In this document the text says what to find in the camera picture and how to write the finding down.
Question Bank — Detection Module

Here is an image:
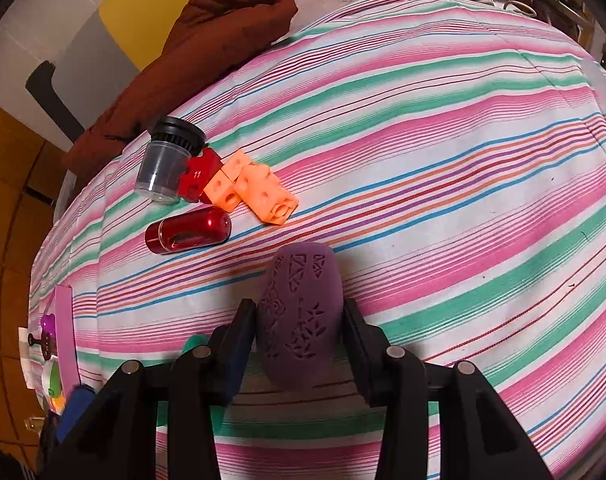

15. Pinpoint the grey yellow blue headboard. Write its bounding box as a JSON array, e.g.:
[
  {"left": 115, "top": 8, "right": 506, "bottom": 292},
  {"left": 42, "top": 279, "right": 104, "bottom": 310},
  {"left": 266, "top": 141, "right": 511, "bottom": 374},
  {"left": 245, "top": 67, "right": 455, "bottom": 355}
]
[{"left": 53, "top": 0, "right": 189, "bottom": 132}]

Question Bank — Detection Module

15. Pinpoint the clear jar black lid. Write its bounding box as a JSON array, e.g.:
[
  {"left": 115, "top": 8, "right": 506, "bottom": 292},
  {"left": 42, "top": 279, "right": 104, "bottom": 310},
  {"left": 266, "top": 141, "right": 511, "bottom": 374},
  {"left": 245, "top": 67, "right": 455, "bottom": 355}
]
[{"left": 135, "top": 116, "right": 207, "bottom": 205}]

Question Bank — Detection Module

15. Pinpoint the pink white shallow box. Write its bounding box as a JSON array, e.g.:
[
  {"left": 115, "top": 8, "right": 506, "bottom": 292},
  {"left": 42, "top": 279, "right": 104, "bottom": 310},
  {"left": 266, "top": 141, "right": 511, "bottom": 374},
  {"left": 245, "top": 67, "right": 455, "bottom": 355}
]
[{"left": 18, "top": 285, "right": 80, "bottom": 411}]

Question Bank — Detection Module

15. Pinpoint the yellow orange toy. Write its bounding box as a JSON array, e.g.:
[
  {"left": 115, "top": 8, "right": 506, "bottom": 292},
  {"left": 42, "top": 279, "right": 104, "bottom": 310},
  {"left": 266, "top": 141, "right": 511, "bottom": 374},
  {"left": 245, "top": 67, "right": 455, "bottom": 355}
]
[{"left": 50, "top": 393, "right": 66, "bottom": 415}]

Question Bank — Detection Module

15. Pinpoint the red cube block number 11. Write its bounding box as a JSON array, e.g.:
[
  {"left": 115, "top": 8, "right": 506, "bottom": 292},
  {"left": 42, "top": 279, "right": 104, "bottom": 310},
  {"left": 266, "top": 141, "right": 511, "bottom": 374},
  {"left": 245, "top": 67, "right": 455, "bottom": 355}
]
[{"left": 177, "top": 146, "right": 223, "bottom": 204}]

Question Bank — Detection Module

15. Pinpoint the striped pink green bedspread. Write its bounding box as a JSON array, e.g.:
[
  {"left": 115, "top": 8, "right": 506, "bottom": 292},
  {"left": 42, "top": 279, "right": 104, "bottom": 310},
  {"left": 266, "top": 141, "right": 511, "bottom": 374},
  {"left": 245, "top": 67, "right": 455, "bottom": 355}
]
[{"left": 28, "top": 0, "right": 606, "bottom": 479}]

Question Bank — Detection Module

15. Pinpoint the red metallic capsule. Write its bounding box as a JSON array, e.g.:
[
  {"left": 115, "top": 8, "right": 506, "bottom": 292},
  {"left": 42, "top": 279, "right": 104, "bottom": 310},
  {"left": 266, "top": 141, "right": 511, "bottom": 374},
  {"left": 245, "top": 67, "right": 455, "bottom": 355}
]
[{"left": 144, "top": 206, "right": 231, "bottom": 255}]

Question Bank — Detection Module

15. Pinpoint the teal plastic toy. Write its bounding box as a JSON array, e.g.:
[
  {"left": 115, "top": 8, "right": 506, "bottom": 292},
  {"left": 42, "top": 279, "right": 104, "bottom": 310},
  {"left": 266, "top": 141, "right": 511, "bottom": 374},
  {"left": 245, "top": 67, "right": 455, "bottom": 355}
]
[{"left": 181, "top": 334, "right": 209, "bottom": 354}]

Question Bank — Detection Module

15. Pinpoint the magenta perforated toy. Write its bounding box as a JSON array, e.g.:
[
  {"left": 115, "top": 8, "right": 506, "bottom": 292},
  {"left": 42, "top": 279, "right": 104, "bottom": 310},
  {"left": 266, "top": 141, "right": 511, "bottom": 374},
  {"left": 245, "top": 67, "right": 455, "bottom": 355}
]
[{"left": 40, "top": 313, "right": 56, "bottom": 337}]

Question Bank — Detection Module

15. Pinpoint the green white toy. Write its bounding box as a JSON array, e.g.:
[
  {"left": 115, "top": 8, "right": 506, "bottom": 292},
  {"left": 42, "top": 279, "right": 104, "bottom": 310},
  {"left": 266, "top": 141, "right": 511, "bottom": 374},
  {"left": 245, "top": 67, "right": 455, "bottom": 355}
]
[{"left": 41, "top": 358, "right": 63, "bottom": 399}]

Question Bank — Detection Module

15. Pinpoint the purple patterned oval toy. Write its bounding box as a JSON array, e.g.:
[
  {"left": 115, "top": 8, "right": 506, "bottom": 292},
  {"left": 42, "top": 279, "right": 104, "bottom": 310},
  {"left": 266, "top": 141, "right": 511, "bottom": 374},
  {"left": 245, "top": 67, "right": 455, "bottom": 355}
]
[{"left": 256, "top": 242, "right": 343, "bottom": 390}]

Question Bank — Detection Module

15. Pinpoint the dark brown flower toy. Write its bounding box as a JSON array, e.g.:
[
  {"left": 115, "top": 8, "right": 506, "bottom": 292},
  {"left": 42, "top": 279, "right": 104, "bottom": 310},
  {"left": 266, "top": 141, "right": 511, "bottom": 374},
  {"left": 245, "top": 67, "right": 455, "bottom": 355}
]
[{"left": 27, "top": 333, "right": 56, "bottom": 361}]

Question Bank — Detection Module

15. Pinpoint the orange linked cube block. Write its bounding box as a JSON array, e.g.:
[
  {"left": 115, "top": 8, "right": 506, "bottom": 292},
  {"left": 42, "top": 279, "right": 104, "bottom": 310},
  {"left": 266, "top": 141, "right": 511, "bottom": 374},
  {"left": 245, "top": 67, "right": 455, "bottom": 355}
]
[{"left": 204, "top": 150, "right": 299, "bottom": 226}]

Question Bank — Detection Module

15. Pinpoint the rust brown quilted blanket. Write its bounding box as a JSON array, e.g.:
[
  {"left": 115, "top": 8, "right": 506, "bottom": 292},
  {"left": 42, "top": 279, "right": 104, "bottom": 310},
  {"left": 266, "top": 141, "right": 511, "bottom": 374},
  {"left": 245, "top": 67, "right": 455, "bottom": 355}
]
[{"left": 62, "top": 0, "right": 297, "bottom": 182}]

